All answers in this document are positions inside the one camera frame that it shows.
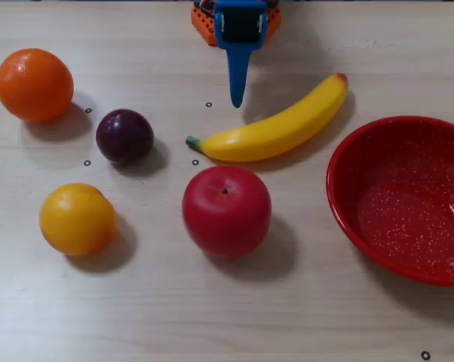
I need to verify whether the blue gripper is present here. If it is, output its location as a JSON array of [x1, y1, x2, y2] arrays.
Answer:
[[213, 0, 268, 109]]

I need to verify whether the yellow orange peach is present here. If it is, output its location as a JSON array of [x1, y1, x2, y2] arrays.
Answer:
[[38, 183, 118, 258]]

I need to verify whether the red speckled bowl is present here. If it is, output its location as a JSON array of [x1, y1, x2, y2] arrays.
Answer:
[[326, 115, 454, 287]]

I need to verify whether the yellow banana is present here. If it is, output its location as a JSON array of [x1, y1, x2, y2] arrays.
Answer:
[[185, 72, 349, 163]]

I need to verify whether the dark purple plum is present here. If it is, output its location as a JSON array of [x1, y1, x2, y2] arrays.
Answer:
[[95, 109, 155, 166]]

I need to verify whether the red apple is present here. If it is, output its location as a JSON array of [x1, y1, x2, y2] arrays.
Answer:
[[181, 165, 272, 259]]

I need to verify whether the orange fruit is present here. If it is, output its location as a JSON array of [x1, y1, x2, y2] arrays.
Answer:
[[0, 48, 75, 124]]

